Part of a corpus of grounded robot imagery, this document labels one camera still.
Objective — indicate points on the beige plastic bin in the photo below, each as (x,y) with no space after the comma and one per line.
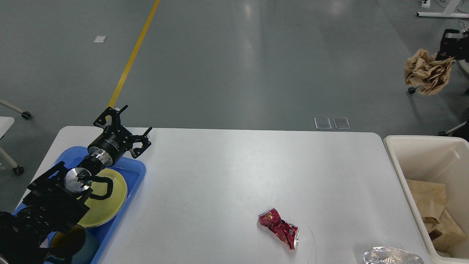
(435,159)

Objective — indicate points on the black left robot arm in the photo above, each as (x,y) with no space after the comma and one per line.
(56,201)

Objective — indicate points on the clear floor plate left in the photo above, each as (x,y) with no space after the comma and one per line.
(322,123)

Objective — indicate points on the clear floor plate right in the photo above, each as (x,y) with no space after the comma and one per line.
(341,123)

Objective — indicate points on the white caster leg left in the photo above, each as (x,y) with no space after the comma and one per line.
(24,114)

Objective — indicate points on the blue plastic tray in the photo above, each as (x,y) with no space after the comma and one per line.
(133,172)

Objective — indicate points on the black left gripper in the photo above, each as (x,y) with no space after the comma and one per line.
(116,140)

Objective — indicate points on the clear floor plate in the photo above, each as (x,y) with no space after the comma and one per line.
(341,123)
(322,123)

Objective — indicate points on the crumpled silver foil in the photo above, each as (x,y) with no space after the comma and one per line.
(390,255)

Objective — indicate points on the white chair leg with caster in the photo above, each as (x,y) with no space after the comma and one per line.
(412,90)

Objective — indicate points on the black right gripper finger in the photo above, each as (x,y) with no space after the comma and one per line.
(454,44)

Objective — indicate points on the yellow plastic plate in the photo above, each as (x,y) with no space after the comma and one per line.
(102,211)

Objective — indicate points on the white desk base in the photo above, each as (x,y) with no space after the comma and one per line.
(451,10)

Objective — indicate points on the crushed red can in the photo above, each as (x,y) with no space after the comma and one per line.
(285,231)

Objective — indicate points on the brown paper ball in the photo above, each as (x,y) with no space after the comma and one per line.
(422,53)

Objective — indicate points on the brown paper bag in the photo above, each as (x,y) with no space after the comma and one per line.
(430,199)

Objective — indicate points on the teal mug yellow inside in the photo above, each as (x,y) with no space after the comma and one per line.
(78,246)

